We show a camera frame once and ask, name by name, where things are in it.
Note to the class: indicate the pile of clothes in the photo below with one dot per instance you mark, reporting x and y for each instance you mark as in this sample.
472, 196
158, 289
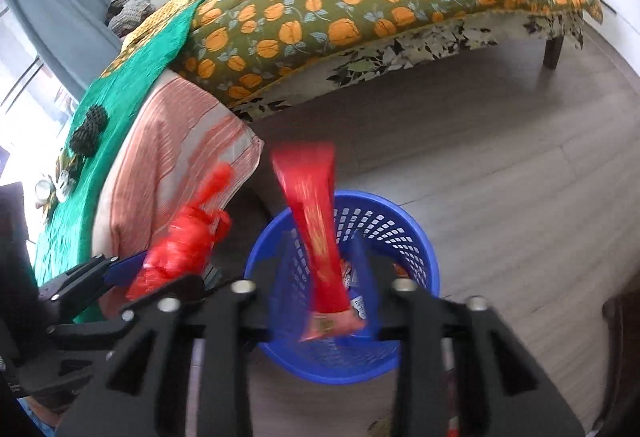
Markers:
130, 14

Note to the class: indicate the leaf print bed sheet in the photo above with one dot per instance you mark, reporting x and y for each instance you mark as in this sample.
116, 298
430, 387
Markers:
425, 44

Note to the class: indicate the red plastic bag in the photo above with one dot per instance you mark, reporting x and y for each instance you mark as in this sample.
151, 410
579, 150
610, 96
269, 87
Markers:
180, 242

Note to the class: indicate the grey blue curtain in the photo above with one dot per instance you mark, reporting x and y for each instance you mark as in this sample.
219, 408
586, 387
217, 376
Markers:
50, 7

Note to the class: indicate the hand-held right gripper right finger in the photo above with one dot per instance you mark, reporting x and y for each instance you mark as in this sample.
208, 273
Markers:
415, 317

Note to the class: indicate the pink striped cloth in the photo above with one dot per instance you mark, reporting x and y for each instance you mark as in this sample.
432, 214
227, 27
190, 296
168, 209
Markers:
175, 142

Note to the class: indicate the blue plastic basket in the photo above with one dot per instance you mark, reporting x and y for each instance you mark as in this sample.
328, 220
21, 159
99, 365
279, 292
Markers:
400, 227

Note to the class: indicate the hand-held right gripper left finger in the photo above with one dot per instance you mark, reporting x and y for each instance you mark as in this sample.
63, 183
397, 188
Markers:
225, 317

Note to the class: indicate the long red wrapper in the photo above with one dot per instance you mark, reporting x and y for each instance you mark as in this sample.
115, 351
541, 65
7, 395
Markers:
310, 217

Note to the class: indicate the green patterned cloth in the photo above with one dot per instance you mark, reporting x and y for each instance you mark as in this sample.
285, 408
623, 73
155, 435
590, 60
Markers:
80, 227

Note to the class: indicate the black foam net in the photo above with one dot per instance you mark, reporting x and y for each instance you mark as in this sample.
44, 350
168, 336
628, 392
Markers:
87, 129

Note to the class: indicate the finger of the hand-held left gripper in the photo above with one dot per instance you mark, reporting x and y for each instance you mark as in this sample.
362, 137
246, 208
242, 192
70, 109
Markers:
90, 329
125, 269

